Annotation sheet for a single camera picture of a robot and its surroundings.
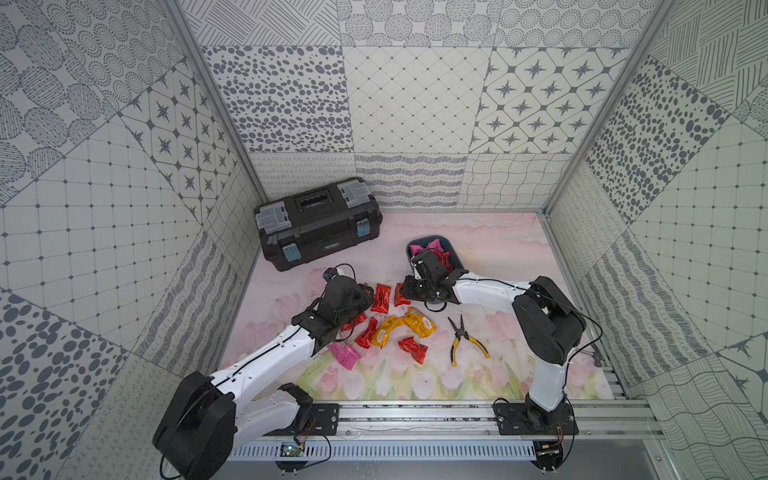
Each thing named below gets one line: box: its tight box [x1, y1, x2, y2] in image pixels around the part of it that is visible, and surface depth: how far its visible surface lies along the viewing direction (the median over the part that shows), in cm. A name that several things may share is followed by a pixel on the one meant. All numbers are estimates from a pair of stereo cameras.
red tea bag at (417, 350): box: [398, 336, 429, 365], surface depth 85 cm
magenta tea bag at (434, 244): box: [410, 239, 444, 257], surface depth 106 cm
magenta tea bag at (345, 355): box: [328, 342, 361, 371], surface depth 83 cm
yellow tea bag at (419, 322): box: [402, 307, 438, 338], surface depth 90 cm
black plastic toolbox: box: [253, 178, 383, 271], surface depth 100 cm
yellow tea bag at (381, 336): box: [371, 315, 406, 349], surface depth 87 cm
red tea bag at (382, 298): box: [371, 283, 392, 314], surface depth 97 cm
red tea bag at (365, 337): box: [355, 317, 378, 349], surface depth 88 cm
